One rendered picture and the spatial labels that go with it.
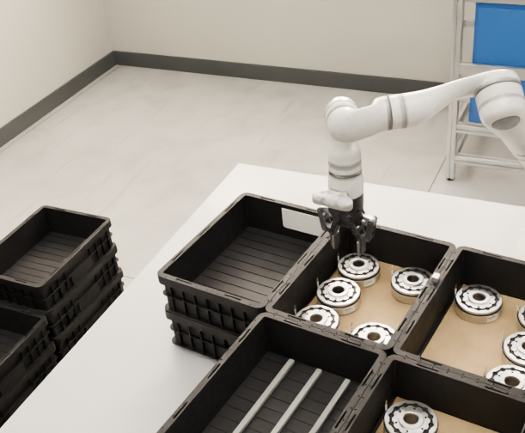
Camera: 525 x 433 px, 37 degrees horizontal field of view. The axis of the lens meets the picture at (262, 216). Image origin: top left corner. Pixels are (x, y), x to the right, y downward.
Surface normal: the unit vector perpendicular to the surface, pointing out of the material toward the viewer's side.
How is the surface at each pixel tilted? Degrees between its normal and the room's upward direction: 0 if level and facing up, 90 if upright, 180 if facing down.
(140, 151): 0
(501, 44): 90
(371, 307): 0
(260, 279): 0
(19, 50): 90
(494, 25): 90
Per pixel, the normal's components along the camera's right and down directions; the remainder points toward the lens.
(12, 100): 0.90, 0.16
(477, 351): -0.09, -0.83
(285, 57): -0.42, 0.54
